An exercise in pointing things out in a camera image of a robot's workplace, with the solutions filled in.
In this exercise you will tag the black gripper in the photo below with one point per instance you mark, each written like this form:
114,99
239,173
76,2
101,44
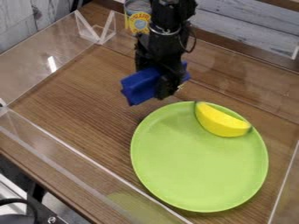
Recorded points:
161,51

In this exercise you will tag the blue block object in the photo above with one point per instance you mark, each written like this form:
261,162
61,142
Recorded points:
137,85

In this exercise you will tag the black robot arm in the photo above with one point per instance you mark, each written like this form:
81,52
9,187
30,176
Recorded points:
169,15

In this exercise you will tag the green round plate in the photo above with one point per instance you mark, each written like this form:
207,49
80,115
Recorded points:
196,171

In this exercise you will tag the yellow labelled tin can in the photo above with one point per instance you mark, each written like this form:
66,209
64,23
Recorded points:
137,15

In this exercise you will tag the yellow banana slice toy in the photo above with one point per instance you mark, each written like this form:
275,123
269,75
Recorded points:
217,122

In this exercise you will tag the clear acrylic triangle bracket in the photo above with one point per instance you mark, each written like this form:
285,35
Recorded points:
94,33

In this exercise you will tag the black clamp with cable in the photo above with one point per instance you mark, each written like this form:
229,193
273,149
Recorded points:
20,210

